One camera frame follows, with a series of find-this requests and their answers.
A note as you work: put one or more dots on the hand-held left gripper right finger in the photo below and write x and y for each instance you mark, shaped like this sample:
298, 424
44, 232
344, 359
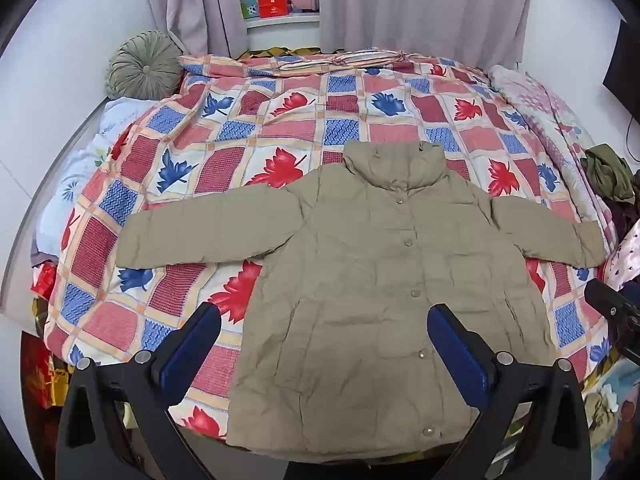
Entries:
450, 340

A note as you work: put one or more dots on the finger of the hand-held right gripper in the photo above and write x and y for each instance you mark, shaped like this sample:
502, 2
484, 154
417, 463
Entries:
602, 296

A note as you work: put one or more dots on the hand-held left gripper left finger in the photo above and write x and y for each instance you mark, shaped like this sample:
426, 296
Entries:
197, 332

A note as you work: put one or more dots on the khaki padded jacket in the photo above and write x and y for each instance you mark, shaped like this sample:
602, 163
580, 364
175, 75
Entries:
360, 270

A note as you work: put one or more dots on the pink satin cloth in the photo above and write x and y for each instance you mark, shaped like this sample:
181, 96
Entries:
625, 260

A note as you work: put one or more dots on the colourful cartoon-print cloth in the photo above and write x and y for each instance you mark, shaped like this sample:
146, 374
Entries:
612, 400

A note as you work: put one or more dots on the green crumpled garment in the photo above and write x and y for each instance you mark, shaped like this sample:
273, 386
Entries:
607, 170

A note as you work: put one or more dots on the red and gold bag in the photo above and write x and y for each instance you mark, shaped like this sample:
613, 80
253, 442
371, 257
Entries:
47, 375

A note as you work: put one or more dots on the light blue floral sheet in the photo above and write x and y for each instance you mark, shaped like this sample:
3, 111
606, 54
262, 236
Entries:
75, 180

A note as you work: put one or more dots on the pink floral blanket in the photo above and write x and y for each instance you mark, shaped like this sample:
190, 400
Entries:
545, 105

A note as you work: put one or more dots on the leaf-print patchwork quilt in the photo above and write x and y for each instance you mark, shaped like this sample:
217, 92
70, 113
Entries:
280, 130

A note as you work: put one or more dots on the dark screen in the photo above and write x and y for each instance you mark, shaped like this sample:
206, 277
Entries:
625, 65

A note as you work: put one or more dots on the round green pleated cushion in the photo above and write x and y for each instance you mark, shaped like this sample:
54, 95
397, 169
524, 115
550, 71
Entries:
142, 65

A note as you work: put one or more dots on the striped folded cloth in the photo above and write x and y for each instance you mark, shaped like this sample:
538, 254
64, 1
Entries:
350, 57

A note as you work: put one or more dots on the white shelf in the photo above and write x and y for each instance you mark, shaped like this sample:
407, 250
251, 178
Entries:
282, 32

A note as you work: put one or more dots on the grey curtain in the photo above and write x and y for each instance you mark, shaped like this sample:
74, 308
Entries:
195, 5
425, 10

